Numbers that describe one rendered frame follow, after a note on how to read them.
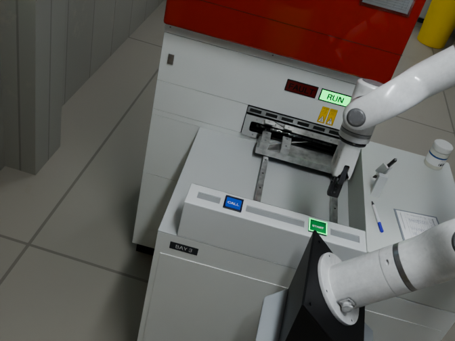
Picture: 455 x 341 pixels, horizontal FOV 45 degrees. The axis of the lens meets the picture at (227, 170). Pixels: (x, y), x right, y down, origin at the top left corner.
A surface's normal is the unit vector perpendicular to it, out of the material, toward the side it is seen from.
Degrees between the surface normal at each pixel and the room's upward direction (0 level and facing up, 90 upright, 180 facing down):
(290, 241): 90
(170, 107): 90
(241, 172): 0
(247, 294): 90
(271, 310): 0
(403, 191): 0
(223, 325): 90
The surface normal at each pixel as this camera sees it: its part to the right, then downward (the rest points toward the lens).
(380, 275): -0.56, -0.09
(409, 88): 0.30, -0.08
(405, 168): 0.21, -0.78
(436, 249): -0.95, 0.06
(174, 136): -0.16, 0.57
